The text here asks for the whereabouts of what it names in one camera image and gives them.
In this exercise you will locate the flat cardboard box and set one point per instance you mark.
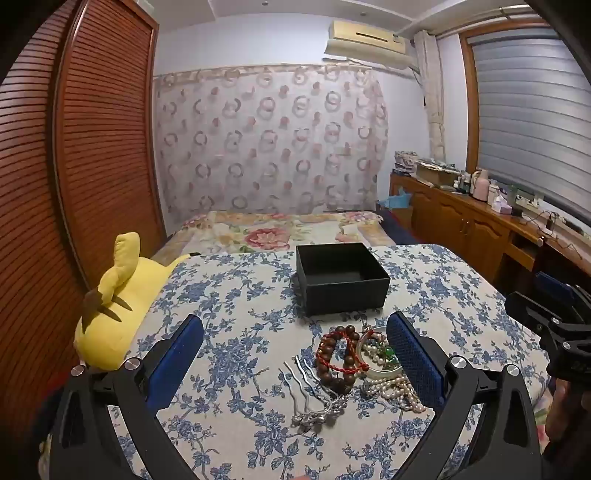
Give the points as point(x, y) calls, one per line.
point(436, 174)

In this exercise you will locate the pink tissue box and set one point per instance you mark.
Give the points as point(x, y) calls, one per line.
point(501, 205)

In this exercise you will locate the lace pipe cover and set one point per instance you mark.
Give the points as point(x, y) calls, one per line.
point(431, 92)

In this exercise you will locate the patterned fabric box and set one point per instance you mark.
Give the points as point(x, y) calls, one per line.
point(405, 162)

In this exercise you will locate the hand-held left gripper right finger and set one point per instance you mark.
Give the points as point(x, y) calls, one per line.
point(415, 364)

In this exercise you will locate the wooden cabinet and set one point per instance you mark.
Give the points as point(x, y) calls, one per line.
point(452, 226)

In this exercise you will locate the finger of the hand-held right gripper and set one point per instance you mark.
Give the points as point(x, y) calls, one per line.
point(531, 311)
point(554, 285)

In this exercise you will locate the silver filigree hair ornament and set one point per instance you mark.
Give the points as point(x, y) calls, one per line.
point(318, 413)

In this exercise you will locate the blue plastic bag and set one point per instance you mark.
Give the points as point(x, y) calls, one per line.
point(392, 201)

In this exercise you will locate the circle-patterned curtain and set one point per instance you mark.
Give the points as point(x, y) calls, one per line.
point(268, 138)

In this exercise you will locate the pink floral quilt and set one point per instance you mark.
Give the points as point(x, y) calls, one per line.
point(268, 235)

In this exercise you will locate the white air conditioner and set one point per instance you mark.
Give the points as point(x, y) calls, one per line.
point(369, 44)

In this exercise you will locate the dark blue bed sheet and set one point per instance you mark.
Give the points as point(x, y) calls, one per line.
point(397, 228)

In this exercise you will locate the wooden louvred wardrobe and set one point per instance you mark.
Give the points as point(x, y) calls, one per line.
point(92, 138)

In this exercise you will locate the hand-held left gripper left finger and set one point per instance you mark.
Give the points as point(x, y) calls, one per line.
point(175, 364)

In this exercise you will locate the black square box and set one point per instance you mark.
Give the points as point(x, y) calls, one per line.
point(346, 295)

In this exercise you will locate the silver hairpin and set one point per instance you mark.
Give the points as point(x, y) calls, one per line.
point(295, 390)

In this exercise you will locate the white jade bangle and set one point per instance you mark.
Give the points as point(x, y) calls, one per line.
point(383, 374)

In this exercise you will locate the blue floral blanket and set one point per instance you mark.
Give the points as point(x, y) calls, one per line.
point(240, 323)

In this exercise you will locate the yellow plush toy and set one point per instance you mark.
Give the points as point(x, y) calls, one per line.
point(124, 295)

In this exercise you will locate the pink thermos jug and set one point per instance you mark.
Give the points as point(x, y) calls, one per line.
point(480, 187)

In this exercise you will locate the white power strip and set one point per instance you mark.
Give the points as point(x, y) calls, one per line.
point(528, 199)

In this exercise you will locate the grey window blind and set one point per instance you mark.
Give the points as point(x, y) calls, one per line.
point(531, 115)

